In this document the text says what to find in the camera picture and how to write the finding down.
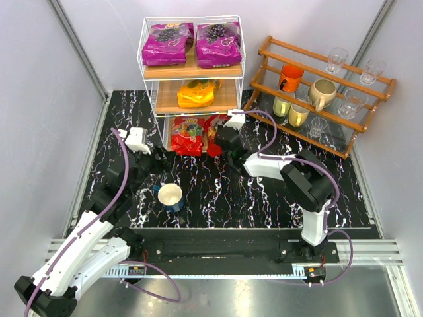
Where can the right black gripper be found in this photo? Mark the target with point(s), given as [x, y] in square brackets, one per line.
[224, 139]

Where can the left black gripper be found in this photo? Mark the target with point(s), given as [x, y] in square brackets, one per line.
[153, 155]

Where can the red candy bag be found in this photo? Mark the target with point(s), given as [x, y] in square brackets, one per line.
[187, 135]
[211, 126]

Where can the yellow orange candy bag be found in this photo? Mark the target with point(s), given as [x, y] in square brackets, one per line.
[198, 93]

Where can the purple grape candy bag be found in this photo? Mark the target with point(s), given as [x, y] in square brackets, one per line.
[167, 44]

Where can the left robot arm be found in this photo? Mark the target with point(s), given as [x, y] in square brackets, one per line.
[95, 244]

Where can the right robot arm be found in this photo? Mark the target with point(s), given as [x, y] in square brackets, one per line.
[311, 184]

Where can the blue paper cup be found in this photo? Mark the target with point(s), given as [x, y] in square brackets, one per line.
[170, 196]

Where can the light green mug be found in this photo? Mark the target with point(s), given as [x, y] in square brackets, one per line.
[281, 107]

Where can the pale yellow mug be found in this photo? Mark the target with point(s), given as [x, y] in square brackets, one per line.
[297, 115]

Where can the orange mug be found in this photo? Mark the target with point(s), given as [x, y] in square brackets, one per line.
[290, 78]

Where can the clear glass bottom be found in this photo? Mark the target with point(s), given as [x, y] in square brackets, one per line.
[318, 125]

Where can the clear glass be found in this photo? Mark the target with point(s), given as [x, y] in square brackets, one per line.
[318, 125]
[336, 59]
[372, 70]
[352, 102]

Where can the wooden cup rack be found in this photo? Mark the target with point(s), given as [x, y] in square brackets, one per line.
[339, 107]

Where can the beige large mug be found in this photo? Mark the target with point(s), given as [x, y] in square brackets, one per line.
[321, 94]

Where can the clear glass middle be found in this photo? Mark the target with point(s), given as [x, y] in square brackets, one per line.
[352, 102]

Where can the clear glass top left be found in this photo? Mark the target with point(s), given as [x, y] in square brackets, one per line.
[336, 59]

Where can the clear glass top right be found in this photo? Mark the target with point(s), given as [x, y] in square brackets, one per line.
[372, 70]

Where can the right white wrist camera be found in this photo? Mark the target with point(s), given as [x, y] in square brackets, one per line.
[236, 119]

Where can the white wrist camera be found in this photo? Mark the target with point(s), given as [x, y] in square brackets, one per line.
[135, 139]
[236, 119]

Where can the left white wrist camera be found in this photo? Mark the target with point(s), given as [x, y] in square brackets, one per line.
[135, 139]

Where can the white wire wooden shelf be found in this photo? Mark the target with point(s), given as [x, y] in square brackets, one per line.
[192, 68]

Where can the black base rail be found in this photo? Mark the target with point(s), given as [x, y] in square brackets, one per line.
[225, 253]

